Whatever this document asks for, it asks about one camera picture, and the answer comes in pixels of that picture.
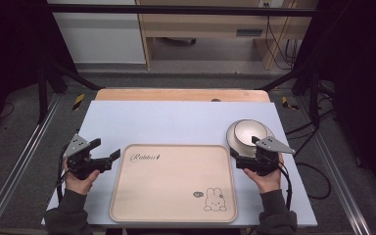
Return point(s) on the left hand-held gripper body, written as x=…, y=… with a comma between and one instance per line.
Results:
x=78, y=153

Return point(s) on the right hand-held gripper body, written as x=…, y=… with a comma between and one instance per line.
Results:
x=266, y=156

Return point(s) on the white bowl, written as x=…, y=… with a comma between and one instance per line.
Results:
x=246, y=132

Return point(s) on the person's right hand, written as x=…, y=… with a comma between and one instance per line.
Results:
x=269, y=182

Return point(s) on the person's left hand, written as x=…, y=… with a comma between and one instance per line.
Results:
x=80, y=186

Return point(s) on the yellow black tape marker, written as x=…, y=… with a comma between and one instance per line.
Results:
x=287, y=103
x=78, y=102

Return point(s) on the beige tray with rabbit print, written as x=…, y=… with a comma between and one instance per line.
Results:
x=173, y=186

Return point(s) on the black metal stand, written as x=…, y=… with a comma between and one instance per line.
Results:
x=42, y=91
x=313, y=98

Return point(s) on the wooden board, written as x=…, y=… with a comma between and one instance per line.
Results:
x=176, y=95

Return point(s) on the white cabinet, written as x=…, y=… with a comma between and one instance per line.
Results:
x=101, y=39

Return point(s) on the black curtain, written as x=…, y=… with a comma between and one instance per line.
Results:
x=362, y=81
x=9, y=45

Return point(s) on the wooden desk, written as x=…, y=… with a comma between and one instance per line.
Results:
x=205, y=24

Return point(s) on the black horizontal bar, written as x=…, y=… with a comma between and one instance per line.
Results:
x=176, y=9

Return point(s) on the aluminium rail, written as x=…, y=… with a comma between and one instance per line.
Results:
x=16, y=163
x=336, y=176

